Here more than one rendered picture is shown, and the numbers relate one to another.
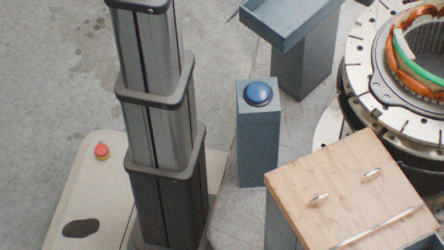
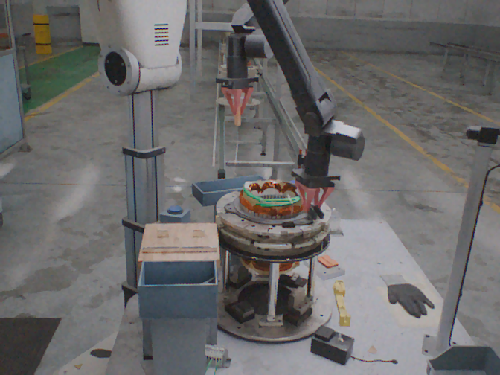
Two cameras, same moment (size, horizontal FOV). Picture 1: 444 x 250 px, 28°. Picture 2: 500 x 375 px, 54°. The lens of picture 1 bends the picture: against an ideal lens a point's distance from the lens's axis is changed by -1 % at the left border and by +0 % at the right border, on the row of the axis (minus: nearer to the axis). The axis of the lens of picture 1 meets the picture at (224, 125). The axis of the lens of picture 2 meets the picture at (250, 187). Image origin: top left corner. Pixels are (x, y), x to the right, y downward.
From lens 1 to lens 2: 0.99 m
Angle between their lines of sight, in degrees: 38
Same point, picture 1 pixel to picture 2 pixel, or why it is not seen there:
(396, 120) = (228, 216)
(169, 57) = (146, 195)
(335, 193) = (175, 236)
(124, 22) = (129, 165)
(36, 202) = not seen: hidden behind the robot
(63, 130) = not seen: hidden behind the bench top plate
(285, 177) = (155, 227)
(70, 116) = not seen: hidden behind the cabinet
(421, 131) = (237, 222)
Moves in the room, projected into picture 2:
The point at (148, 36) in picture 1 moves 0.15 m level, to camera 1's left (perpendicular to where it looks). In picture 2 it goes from (138, 175) to (97, 169)
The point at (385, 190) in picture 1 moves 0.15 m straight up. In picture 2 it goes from (202, 242) to (202, 186)
